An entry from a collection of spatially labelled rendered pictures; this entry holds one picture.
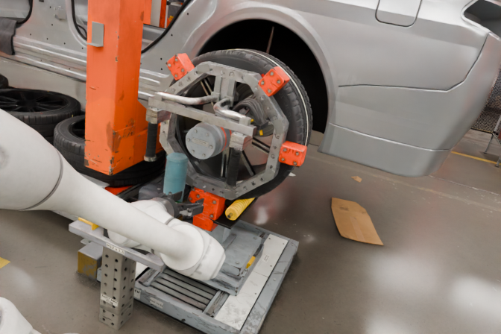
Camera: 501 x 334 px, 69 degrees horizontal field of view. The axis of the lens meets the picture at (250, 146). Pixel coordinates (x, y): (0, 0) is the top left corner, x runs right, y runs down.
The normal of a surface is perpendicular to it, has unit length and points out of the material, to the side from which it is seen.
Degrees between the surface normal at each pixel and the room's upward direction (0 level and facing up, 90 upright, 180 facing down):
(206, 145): 90
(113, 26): 90
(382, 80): 90
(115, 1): 90
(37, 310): 0
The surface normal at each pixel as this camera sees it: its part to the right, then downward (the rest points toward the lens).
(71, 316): 0.18, -0.92
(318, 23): -0.36, 0.26
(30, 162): 0.99, 0.11
